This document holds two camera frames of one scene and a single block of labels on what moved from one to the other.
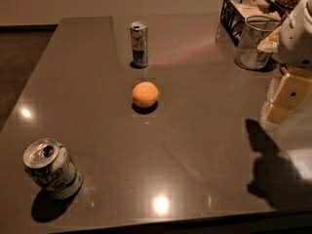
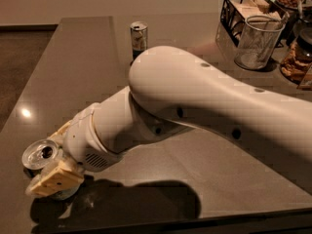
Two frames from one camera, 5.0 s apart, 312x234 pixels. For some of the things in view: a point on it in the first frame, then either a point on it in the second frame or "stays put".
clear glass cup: [249, 56] stays put
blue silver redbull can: [138, 34] stays put
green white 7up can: [50, 167] stays put
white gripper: [296, 43] → [82, 137]
